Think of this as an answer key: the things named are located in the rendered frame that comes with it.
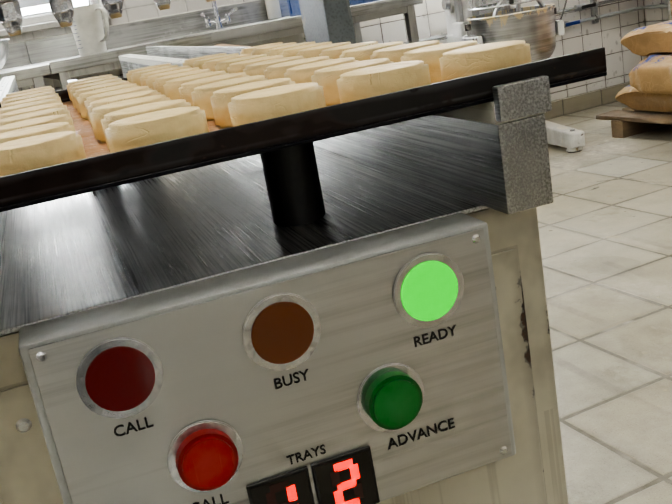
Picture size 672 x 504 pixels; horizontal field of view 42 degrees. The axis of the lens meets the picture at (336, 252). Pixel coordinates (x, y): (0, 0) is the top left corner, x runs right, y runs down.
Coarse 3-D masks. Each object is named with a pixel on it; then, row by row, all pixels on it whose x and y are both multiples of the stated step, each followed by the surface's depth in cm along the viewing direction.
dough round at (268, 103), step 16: (240, 96) 46; (256, 96) 45; (272, 96) 44; (288, 96) 44; (304, 96) 44; (320, 96) 45; (240, 112) 44; (256, 112) 44; (272, 112) 44; (288, 112) 44
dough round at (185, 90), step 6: (204, 78) 63; (210, 78) 62; (216, 78) 61; (222, 78) 60; (228, 78) 60; (186, 84) 61; (192, 84) 60; (198, 84) 60; (204, 84) 59; (180, 90) 61; (186, 90) 60; (192, 90) 60; (180, 96) 61; (186, 96) 60; (192, 102) 60
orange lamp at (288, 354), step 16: (272, 304) 43; (288, 304) 43; (256, 320) 43; (272, 320) 43; (288, 320) 43; (304, 320) 44; (256, 336) 43; (272, 336) 43; (288, 336) 44; (304, 336) 44; (272, 352) 43; (288, 352) 44; (304, 352) 44
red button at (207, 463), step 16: (208, 432) 43; (192, 448) 42; (208, 448) 43; (224, 448) 43; (176, 464) 43; (192, 464) 43; (208, 464) 43; (224, 464) 43; (192, 480) 43; (208, 480) 43; (224, 480) 43
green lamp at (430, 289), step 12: (420, 264) 45; (432, 264) 45; (444, 264) 46; (408, 276) 45; (420, 276) 45; (432, 276) 45; (444, 276) 46; (408, 288) 45; (420, 288) 45; (432, 288) 46; (444, 288) 46; (456, 288) 46; (408, 300) 45; (420, 300) 45; (432, 300) 46; (444, 300) 46; (408, 312) 45; (420, 312) 46; (432, 312) 46; (444, 312) 46
